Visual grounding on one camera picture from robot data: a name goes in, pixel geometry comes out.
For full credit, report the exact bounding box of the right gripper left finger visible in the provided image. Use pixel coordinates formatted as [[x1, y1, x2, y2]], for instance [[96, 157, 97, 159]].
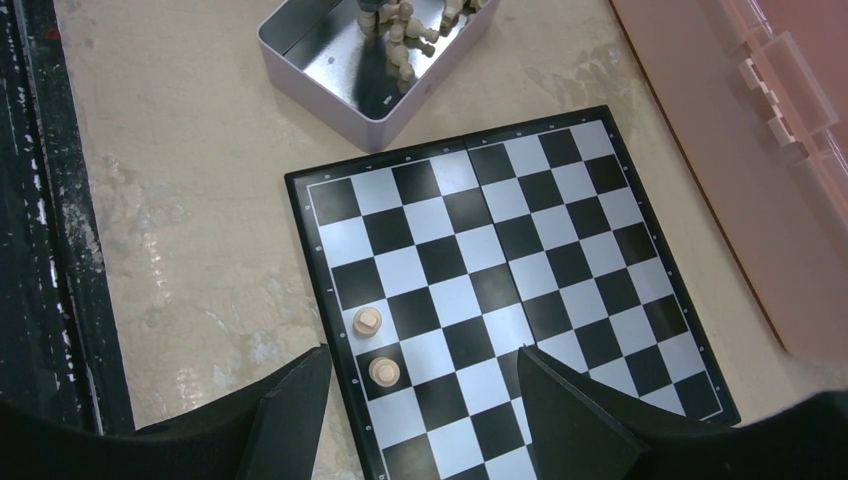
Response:
[[1, 344, 332, 479]]

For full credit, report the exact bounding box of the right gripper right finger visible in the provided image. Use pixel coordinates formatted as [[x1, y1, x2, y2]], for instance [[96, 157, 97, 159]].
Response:
[[517, 346, 847, 479]]

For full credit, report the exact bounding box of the light wooden chess pawn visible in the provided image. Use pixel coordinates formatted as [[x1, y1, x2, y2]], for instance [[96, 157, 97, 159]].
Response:
[[368, 357, 401, 388]]

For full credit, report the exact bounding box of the light wooden chess piece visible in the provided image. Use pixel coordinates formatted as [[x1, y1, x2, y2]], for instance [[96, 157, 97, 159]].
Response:
[[352, 307, 382, 338]]

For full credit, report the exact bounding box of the black white chess board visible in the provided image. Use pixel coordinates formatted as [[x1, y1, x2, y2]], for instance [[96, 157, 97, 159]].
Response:
[[285, 105, 740, 479]]

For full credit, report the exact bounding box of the light wooden chess pieces pile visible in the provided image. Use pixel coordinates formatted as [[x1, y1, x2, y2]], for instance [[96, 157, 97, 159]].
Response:
[[356, 0, 488, 82]]

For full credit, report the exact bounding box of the silver pink metal tin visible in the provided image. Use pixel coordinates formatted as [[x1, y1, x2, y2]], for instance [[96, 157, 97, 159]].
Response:
[[257, 1, 500, 153]]

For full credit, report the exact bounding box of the pink plastic storage box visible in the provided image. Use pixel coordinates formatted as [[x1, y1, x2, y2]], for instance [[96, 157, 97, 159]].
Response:
[[613, 1, 847, 364]]

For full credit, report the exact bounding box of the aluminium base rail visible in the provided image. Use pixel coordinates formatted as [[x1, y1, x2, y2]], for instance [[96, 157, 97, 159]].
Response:
[[1, 1, 135, 435]]

